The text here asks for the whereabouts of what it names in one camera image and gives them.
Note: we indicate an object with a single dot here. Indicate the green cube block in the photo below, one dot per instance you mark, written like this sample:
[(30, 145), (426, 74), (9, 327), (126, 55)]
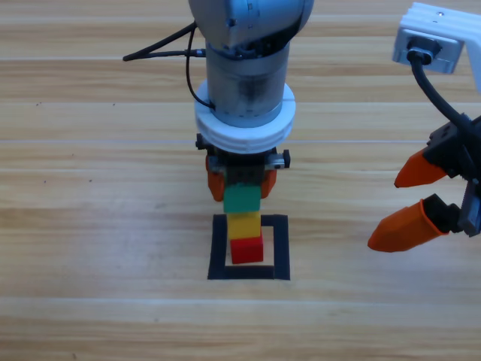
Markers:
[(242, 199)]

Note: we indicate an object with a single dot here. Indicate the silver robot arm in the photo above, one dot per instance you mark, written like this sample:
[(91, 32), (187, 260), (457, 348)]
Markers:
[(244, 86)]

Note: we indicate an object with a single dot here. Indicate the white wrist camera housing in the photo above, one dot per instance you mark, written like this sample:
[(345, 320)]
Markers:
[(432, 26)]

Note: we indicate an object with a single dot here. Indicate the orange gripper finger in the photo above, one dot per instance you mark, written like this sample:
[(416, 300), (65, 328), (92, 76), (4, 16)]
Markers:
[(417, 173), (268, 182), (216, 186), (406, 231)]

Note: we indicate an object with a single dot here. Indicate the black tape square outline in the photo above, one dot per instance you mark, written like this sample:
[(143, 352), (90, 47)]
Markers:
[(248, 272)]

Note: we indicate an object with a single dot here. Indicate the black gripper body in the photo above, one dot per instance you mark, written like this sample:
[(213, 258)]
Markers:
[(466, 152), (244, 175)]

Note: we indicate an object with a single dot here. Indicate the red cube block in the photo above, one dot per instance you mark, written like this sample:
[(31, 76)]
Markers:
[(246, 250)]

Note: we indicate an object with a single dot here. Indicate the yellow cube block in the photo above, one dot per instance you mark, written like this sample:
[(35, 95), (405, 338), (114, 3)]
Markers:
[(244, 225)]

